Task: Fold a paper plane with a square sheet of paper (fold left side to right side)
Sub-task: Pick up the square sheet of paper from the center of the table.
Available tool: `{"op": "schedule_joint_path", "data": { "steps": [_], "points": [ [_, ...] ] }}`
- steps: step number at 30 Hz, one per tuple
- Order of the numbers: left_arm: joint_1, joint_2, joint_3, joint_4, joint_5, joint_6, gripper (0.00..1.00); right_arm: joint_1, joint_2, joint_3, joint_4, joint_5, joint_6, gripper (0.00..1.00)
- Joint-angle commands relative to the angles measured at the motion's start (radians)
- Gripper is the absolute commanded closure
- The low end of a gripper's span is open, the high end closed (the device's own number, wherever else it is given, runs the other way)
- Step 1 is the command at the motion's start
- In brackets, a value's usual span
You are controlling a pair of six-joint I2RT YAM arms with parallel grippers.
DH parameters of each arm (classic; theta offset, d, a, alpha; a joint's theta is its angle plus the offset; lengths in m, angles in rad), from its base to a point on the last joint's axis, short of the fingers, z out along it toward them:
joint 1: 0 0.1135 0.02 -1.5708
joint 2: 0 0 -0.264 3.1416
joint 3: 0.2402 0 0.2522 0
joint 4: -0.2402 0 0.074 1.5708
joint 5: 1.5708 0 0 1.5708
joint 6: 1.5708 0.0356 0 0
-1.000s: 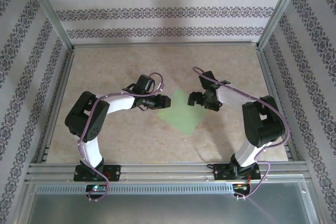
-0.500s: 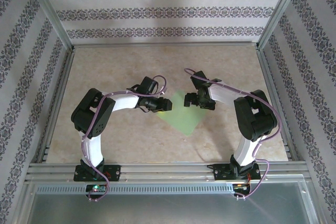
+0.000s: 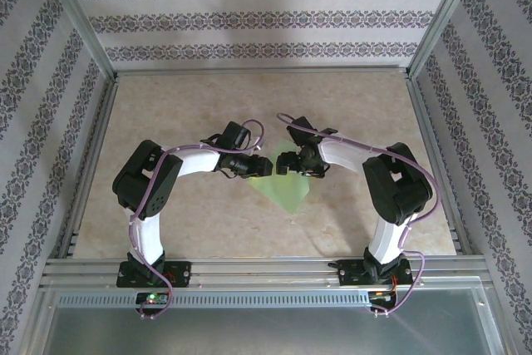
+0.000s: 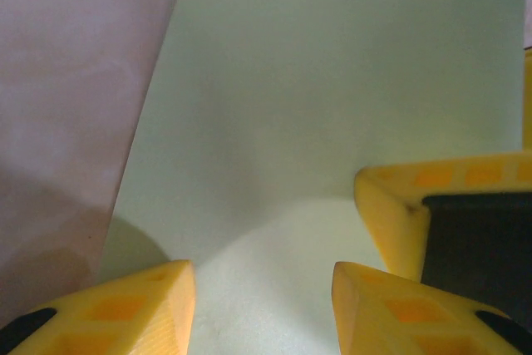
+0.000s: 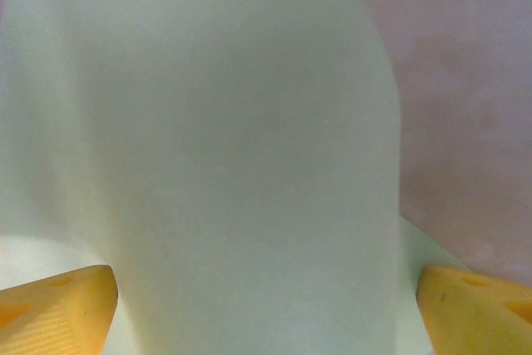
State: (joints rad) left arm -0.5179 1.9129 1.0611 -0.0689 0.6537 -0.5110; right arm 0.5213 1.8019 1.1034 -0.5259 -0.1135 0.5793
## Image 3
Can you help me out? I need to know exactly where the light green paper sheet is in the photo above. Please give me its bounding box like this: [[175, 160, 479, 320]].
[[249, 141, 312, 215]]

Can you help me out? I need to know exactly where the grey metal sheet panel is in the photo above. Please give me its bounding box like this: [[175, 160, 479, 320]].
[[41, 304, 500, 355]]

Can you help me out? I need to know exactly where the small circuit board green light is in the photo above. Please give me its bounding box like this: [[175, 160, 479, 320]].
[[136, 292, 170, 305]]

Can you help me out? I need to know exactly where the purple cable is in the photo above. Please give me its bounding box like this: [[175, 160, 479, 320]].
[[129, 119, 267, 322], [276, 112, 441, 318]]

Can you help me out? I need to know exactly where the aluminium cross rail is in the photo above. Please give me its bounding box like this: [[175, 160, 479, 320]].
[[111, 64, 416, 77]]

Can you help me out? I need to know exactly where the aluminium mounting rail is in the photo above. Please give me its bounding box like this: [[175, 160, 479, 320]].
[[41, 258, 490, 290]]

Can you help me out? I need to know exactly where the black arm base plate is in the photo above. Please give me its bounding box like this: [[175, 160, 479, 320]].
[[338, 259, 415, 288], [117, 261, 193, 289]]

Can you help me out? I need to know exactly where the aluminium side rail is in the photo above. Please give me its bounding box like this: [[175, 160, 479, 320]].
[[405, 74, 477, 256], [53, 76, 121, 260]]

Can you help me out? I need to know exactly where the slotted grey cable duct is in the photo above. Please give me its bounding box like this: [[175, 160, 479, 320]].
[[56, 290, 371, 308]]

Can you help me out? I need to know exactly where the aluminium frame post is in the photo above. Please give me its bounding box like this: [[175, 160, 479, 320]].
[[405, 0, 490, 80], [32, 0, 120, 81]]

